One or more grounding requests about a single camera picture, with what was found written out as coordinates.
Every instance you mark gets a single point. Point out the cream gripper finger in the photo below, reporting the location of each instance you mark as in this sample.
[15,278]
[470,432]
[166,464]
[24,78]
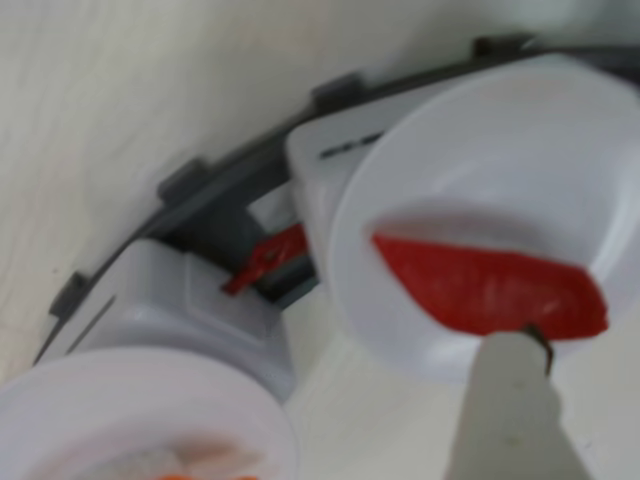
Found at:
[510,425]

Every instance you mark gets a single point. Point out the white plate carrying salmon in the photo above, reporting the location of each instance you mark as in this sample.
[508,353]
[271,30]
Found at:
[100,400]

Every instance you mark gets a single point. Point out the white train car under tuna plate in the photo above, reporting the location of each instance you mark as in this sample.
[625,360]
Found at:
[320,195]

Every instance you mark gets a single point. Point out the grey circular toy train track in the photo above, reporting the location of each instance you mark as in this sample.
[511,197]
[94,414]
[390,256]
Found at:
[335,90]

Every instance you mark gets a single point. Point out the red tuna sushi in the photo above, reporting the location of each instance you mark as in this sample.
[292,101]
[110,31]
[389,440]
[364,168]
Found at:
[480,290]

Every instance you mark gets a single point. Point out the white train car under salmon plate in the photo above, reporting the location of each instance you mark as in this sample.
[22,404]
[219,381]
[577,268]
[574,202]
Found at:
[150,320]

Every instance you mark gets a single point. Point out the orange salmon sushi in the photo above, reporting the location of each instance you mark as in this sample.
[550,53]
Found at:
[210,475]

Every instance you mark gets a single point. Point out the white plate carrying tuna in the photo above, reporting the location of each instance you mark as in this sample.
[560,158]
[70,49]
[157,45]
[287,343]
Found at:
[450,150]

